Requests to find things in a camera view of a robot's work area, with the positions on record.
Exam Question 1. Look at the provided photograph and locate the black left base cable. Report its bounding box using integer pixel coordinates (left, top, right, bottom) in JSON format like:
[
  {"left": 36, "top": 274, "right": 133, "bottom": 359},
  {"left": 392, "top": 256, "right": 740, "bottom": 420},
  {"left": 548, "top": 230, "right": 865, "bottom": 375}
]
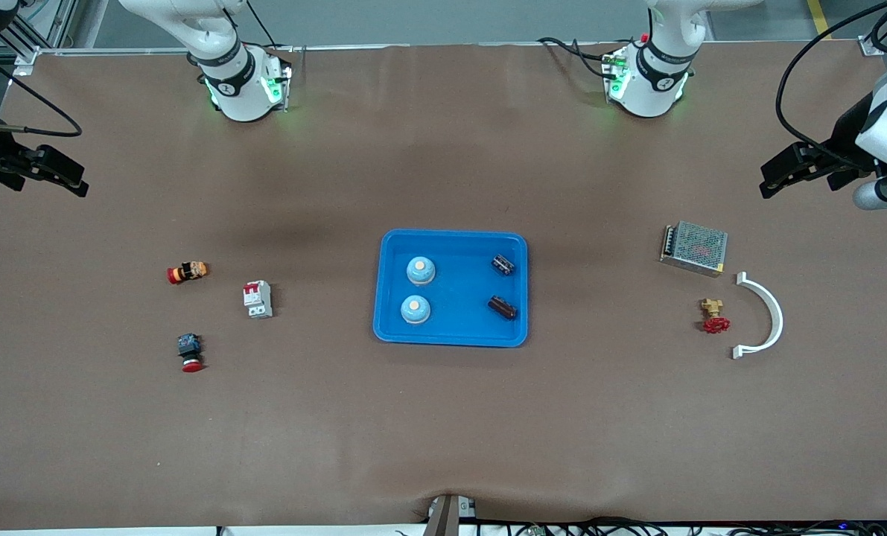
[{"left": 538, "top": 36, "right": 619, "bottom": 79}]

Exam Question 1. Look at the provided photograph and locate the red emergency button orange base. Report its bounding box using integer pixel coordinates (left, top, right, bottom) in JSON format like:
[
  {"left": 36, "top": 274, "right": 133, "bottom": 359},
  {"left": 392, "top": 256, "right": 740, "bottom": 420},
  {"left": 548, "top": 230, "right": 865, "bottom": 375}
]
[{"left": 167, "top": 261, "right": 209, "bottom": 285}]

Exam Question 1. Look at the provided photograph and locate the blue plastic tray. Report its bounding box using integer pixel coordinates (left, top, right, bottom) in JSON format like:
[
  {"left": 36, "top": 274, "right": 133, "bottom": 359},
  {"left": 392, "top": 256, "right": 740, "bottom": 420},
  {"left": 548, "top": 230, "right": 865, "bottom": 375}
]
[{"left": 372, "top": 230, "right": 530, "bottom": 348}]

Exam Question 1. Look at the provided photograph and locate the black right base cable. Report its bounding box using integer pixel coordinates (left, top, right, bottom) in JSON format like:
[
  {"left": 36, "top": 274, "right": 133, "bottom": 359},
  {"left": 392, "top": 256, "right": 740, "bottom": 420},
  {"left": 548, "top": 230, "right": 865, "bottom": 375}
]
[{"left": 246, "top": 0, "right": 284, "bottom": 51}]

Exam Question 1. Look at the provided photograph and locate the black base cable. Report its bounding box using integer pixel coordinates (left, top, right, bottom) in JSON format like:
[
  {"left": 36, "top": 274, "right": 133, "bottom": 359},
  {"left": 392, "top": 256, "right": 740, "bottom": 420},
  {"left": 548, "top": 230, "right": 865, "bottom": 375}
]
[
  {"left": 538, "top": 36, "right": 619, "bottom": 79},
  {"left": 246, "top": 0, "right": 284, "bottom": 51}
]

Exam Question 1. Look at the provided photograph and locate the brass valve red handwheel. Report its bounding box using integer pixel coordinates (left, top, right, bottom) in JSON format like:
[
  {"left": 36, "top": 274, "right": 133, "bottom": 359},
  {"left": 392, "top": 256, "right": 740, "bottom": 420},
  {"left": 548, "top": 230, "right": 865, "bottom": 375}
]
[{"left": 699, "top": 298, "right": 731, "bottom": 334}]

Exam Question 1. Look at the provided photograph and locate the grey table edge bracket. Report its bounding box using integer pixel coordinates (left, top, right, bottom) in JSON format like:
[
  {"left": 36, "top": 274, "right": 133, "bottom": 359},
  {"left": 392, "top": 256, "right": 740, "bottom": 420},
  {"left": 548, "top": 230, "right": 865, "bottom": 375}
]
[{"left": 422, "top": 494, "right": 477, "bottom": 536}]

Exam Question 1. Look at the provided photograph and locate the red mushroom button blue base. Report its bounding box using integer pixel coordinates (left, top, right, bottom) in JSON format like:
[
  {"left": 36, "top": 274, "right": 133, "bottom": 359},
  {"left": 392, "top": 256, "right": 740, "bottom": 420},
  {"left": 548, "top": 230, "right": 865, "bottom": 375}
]
[{"left": 177, "top": 334, "right": 205, "bottom": 373}]

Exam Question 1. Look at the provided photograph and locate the metal mesh power supply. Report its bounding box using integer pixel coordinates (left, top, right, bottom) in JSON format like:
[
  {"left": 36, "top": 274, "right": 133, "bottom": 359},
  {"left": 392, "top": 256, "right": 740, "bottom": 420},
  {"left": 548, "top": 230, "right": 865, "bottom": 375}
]
[{"left": 661, "top": 220, "right": 728, "bottom": 278}]

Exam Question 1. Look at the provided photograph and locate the black cable bundle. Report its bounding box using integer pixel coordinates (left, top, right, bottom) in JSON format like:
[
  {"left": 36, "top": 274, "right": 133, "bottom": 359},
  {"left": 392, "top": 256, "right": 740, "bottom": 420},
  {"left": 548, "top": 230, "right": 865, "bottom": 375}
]
[{"left": 480, "top": 516, "right": 887, "bottom": 536}]

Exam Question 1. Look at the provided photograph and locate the aluminium frame profile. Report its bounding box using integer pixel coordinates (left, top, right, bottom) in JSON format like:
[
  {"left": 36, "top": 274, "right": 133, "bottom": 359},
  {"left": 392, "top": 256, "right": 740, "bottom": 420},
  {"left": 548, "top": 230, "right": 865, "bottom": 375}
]
[{"left": 0, "top": 0, "right": 79, "bottom": 68}]

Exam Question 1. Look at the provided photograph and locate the white red circuit breaker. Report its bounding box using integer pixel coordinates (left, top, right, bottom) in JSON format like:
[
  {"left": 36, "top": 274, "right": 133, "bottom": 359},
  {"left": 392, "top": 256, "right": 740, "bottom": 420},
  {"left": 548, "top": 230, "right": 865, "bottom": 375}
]
[{"left": 243, "top": 280, "right": 273, "bottom": 319}]

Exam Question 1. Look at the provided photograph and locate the white semicircular pipe clamp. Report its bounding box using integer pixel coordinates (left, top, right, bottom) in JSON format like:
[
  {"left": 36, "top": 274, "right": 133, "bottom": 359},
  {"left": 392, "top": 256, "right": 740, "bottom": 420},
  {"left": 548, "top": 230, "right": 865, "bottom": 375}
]
[{"left": 732, "top": 272, "right": 784, "bottom": 360}]

